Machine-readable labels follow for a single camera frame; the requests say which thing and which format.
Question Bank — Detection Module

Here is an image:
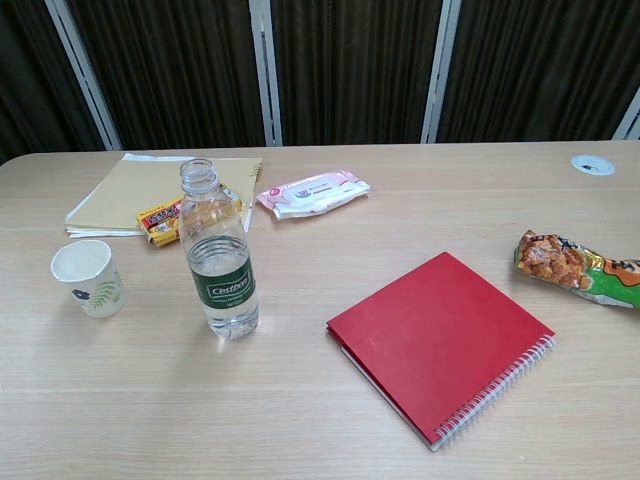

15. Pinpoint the transparent plastic water bottle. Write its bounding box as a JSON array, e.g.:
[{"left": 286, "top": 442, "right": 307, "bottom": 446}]
[{"left": 178, "top": 158, "right": 261, "bottom": 342}]

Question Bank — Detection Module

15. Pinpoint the green orange snack bag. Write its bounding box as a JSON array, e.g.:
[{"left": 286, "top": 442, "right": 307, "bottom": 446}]
[{"left": 512, "top": 229, "right": 640, "bottom": 314}]

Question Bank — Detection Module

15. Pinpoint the yellow curry box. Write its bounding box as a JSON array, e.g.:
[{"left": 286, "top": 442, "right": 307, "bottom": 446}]
[{"left": 135, "top": 180, "right": 245, "bottom": 250}]

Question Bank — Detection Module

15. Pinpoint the red spiral notebook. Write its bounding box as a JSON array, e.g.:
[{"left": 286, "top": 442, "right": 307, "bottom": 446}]
[{"left": 325, "top": 251, "right": 558, "bottom": 454}]

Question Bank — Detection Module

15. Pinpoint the pink wet wipes pack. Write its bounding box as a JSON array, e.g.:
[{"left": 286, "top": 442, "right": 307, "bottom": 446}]
[{"left": 255, "top": 170, "right": 372, "bottom": 221}]

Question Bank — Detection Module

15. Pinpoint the black curtain panel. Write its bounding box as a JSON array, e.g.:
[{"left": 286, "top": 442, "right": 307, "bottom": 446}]
[
  {"left": 269, "top": 0, "right": 444, "bottom": 147},
  {"left": 437, "top": 0, "right": 640, "bottom": 144},
  {"left": 0, "top": 0, "right": 106, "bottom": 166},
  {"left": 64, "top": 0, "right": 266, "bottom": 150}
]

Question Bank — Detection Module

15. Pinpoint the grey partition post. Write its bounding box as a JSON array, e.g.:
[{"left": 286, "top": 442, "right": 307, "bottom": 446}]
[
  {"left": 611, "top": 92, "right": 640, "bottom": 142},
  {"left": 43, "top": 0, "right": 124, "bottom": 152},
  {"left": 248, "top": 0, "right": 284, "bottom": 148},
  {"left": 420, "top": 0, "right": 462, "bottom": 145}
]

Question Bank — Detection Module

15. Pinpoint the white table cable grommet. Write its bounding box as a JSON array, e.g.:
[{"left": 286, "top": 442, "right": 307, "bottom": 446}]
[{"left": 570, "top": 153, "right": 616, "bottom": 177}]

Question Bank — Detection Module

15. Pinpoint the paper cup with leaf print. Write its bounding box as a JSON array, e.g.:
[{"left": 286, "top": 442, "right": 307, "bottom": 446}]
[{"left": 49, "top": 239, "right": 129, "bottom": 320}]

